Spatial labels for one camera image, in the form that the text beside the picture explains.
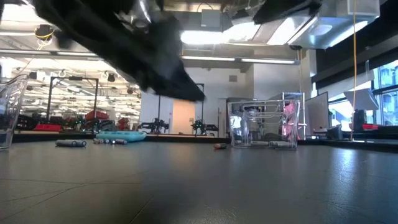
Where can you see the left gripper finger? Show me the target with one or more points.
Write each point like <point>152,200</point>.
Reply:
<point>177,88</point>

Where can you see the copper black battery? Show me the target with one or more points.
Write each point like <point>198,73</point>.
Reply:
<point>220,146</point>

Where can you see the clear plastic bin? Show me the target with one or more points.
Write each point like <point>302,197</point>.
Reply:
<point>264,124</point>
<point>12,130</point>

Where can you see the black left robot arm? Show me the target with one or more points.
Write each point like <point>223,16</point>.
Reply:
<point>77,15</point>

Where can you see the beige door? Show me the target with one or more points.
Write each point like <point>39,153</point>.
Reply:
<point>183,118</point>

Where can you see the silver ventilation unit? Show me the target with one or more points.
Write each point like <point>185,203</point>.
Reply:
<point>320,31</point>

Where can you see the long ceiling light bar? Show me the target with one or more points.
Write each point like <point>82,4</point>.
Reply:
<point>248,60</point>

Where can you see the red crate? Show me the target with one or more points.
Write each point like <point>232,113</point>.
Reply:
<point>98,115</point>
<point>123,124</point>

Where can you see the teal oval tray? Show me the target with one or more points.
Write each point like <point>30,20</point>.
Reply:
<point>121,136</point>

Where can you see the grey ceiling box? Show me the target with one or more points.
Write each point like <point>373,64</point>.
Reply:
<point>211,18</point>

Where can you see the pink cloth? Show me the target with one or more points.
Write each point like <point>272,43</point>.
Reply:
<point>292,112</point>

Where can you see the grey panel board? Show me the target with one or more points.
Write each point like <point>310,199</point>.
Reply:
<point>317,112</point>

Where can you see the red bin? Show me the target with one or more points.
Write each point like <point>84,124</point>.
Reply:
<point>48,127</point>

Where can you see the window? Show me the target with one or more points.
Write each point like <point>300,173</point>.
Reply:
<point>388,102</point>

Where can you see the small red box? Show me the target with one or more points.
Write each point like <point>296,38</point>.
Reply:
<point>370,126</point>

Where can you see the grey wall vent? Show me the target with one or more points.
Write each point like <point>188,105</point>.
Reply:
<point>233,78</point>

